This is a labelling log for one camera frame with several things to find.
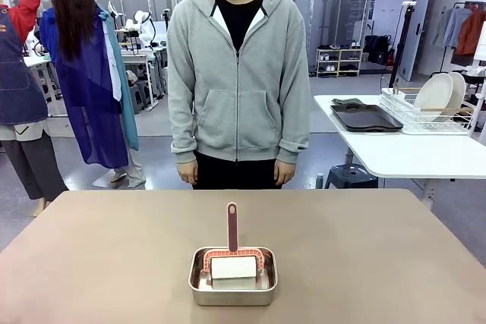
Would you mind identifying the long-haired figure blue dress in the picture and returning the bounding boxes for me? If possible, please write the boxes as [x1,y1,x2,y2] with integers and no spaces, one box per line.
[39,0,147,188]

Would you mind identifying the black bags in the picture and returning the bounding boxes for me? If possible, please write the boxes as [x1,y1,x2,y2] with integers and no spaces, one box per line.
[363,34,393,66]

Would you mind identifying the person's right forearm grey sleeve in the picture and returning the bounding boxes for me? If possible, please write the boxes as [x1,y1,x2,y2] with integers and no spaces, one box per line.
[168,88,198,165]

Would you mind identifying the dark round stool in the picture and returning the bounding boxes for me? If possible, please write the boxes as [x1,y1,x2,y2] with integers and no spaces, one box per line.
[325,164,380,190]

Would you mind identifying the rust orange hanging jacket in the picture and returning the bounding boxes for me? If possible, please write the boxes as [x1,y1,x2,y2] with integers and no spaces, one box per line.
[453,8,486,58]

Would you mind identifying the grey hanging shirt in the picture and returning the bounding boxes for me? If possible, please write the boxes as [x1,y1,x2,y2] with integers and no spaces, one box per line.
[432,7,474,50]

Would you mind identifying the red-sleeved figure denim apron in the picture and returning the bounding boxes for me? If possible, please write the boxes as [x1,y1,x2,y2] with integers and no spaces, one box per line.
[0,0,69,219]

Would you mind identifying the white side table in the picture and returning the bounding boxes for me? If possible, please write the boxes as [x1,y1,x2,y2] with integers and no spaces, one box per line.
[313,94,486,209]

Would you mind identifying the black tripod with white device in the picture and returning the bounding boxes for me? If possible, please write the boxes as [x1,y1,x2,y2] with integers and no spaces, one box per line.
[389,0,418,88]

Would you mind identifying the person's left forearm grey sleeve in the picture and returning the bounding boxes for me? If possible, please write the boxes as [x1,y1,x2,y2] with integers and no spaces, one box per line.
[278,88,311,165]

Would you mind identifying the rectangular steel container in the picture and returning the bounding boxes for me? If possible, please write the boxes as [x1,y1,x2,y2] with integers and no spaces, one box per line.
[188,246,279,307]

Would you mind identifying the white wire dish rack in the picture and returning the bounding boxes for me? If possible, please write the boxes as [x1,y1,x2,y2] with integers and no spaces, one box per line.
[379,87,480,136]

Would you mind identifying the white background desk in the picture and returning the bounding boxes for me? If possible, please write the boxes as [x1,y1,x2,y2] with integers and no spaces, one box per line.
[120,46,168,107]

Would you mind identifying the grey background stool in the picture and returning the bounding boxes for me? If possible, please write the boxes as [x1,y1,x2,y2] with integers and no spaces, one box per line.
[128,80,153,109]

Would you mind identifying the person's left hand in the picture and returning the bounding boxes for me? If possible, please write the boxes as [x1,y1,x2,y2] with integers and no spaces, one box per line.
[274,162,296,184]

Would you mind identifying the person in grey hoodie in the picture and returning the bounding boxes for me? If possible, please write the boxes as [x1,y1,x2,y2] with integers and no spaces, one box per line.
[166,0,311,190]

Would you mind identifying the white shoe rack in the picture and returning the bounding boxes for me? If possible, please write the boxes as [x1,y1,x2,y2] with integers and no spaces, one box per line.
[315,46,364,78]

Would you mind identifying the black clothes rack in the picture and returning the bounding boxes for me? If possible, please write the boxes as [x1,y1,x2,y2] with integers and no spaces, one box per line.
[428,0,486,84]

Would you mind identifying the grey blue open door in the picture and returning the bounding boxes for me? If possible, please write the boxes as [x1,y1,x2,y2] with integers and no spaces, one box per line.
[398,0,434,82]

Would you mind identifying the person's right hand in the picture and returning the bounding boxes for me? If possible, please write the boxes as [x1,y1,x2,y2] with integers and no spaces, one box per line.
[177,162,198,185]

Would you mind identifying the pink lint roller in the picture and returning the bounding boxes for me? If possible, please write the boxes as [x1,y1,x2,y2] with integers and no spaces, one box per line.
[202,201,267,281]

